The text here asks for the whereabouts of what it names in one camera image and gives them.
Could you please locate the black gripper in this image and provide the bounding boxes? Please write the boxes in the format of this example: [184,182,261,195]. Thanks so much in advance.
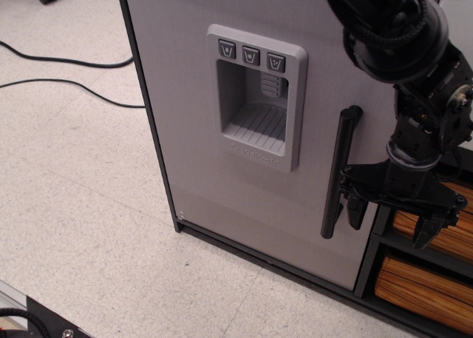
[341,160,466,249]

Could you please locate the black bar door handle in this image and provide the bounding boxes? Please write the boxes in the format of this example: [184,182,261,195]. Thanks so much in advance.
[321,105,363,239]

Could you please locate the grey toy fridge door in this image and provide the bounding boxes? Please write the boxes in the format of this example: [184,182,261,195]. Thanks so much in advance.
[121,0,446,292]

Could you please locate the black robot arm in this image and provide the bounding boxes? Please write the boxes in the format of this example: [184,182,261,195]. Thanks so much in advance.
[321,0,472,249]

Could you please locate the upper wooden drawer front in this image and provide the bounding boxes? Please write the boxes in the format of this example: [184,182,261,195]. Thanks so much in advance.
[393,180,472,263]

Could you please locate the wooden drawer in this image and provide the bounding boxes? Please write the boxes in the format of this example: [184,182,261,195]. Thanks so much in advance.
[393,180,472,263]
[375,256,472,335]

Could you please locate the lower wooden drawer front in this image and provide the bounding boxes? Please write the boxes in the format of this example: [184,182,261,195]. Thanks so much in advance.
[375,256,472,335]

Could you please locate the grey ice water dispenser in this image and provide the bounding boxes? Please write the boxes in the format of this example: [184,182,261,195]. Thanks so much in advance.
[206,24,308,173]

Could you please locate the black shelf unit frame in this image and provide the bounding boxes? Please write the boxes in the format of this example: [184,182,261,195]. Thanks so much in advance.
[354,206,472,337]

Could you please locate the black fridge cabinet frame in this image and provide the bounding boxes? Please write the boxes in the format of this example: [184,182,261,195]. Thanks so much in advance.
[115,0,473,338]

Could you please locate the lower black floor cable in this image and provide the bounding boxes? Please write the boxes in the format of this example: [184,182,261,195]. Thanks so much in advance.
[0,78,146,109]

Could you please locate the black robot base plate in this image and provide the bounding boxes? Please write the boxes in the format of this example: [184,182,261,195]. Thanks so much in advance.
[1,293,92,337]

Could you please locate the black braided cable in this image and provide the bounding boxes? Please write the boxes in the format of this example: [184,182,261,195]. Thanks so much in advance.
[0,307,51,338]

